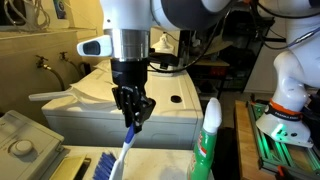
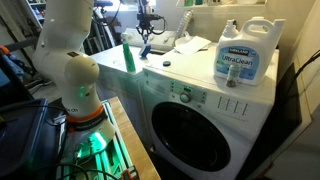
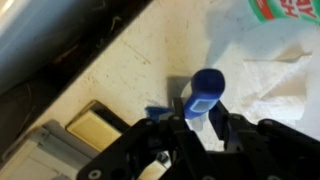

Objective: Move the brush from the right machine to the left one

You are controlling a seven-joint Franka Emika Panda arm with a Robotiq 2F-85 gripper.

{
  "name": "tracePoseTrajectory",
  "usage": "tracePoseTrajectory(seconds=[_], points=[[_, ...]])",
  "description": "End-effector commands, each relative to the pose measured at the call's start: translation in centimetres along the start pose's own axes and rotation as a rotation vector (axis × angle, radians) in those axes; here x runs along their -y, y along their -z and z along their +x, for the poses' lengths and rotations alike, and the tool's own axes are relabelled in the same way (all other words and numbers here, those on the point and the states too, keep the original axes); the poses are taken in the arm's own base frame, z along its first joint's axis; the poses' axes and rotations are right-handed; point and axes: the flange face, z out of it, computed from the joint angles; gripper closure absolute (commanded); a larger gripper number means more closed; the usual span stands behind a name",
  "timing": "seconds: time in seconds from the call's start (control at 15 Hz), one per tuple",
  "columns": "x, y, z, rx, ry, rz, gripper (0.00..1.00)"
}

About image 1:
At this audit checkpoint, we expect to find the blue and white brush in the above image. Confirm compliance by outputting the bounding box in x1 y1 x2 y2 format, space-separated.
92 122 139 180

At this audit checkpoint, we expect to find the black storage rack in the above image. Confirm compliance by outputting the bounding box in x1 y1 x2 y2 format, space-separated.
177 6 287 98

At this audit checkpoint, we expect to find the yellow lint tray lid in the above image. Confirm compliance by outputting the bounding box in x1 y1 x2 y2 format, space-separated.
49 153 92 180

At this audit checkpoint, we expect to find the blue label card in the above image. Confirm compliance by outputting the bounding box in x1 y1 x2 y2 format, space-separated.
52 0 68 20

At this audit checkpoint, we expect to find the aluminium extrusion frame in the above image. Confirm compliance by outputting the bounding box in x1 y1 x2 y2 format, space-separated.
245 99 320 178

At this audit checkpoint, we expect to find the white machine with dial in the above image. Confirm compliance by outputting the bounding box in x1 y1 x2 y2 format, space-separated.
0 109 215 180

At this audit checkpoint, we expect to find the white cable bundle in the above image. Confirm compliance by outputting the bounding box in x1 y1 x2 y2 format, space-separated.
2 0 51 32

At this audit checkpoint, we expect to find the beige wall shelf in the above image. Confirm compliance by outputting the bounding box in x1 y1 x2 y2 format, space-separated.
0 26 99 41

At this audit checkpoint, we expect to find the white washing machine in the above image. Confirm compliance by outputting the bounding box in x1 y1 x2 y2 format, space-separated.
40 59 205 151

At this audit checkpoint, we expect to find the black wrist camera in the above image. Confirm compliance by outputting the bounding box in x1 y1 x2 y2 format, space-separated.
147 52 180 73

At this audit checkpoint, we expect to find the crumpled white cloth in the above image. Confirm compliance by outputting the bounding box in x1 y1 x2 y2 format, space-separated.
94 59 113 73

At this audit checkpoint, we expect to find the dark wall faucet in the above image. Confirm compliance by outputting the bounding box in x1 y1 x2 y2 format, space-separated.
35 54 53 71
58 50 70 63

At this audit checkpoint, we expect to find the round white dial knob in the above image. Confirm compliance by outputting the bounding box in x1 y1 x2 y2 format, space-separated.
9 139 35 157

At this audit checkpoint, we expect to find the black drain hose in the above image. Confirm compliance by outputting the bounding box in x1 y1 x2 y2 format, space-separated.
79 61 93 77

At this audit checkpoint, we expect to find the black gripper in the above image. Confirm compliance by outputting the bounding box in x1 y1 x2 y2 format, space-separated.
110 58 157 135

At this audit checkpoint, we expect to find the black camera cable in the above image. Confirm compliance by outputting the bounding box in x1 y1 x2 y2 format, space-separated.
148 9 232 74

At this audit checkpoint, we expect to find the orange clamp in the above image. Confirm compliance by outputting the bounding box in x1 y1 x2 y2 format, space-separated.
275 165 288 178

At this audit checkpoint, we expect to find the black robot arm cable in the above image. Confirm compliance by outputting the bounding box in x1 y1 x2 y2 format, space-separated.
257 0 320 50

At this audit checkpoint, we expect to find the black round cap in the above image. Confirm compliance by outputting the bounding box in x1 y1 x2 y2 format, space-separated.
169 95 183 104

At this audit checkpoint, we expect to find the green spray bottle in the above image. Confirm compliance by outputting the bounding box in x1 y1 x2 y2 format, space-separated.
186 96 223 180

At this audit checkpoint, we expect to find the grey water hose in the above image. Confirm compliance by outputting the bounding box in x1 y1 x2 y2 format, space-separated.
66 59 85 80
46 64 66 92

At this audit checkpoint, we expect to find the white detergent jug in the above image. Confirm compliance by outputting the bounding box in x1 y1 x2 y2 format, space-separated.
150 31 176 77

